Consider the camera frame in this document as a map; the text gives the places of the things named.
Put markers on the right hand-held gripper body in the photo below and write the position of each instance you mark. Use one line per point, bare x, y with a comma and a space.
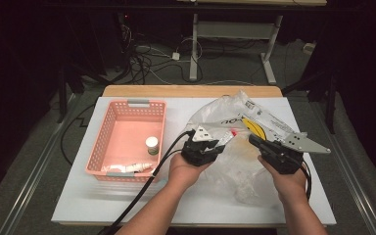
287, 156

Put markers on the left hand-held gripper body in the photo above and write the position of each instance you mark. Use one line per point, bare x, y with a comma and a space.
197, 151

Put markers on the clear plastic bag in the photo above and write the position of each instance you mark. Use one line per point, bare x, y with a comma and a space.
228, 114

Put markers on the small white-capped jar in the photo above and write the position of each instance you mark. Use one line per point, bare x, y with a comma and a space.
152, 143

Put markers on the pink plastic basket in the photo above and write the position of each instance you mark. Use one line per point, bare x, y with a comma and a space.
127, 130

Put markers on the person's left hand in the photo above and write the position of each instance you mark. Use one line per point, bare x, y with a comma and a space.
182, 173

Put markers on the person's right hand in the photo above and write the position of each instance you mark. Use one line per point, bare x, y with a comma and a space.
290, 186

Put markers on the white table mat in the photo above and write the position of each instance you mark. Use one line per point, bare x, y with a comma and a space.
176, 124

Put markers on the black metal stand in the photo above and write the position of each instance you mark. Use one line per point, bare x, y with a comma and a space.
62, 98
331, 104

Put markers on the white power adapter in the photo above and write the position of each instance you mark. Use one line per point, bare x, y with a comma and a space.
176, 56

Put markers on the metal floor rail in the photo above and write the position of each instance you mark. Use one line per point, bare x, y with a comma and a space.
36, 169
349, 176

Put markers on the white metal desk frame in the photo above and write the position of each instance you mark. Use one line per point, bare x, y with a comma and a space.
194, 49

